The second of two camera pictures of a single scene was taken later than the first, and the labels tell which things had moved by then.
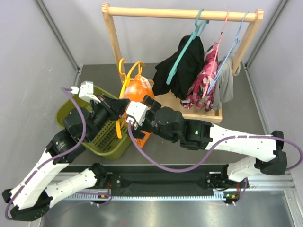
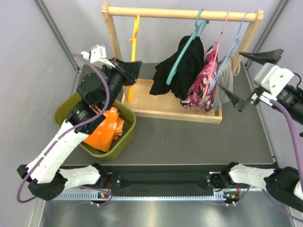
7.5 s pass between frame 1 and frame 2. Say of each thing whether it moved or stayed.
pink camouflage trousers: stayed
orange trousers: moved
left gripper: moved
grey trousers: stayed
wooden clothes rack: stayed
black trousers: stayed
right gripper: moved
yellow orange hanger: moved
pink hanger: stayed
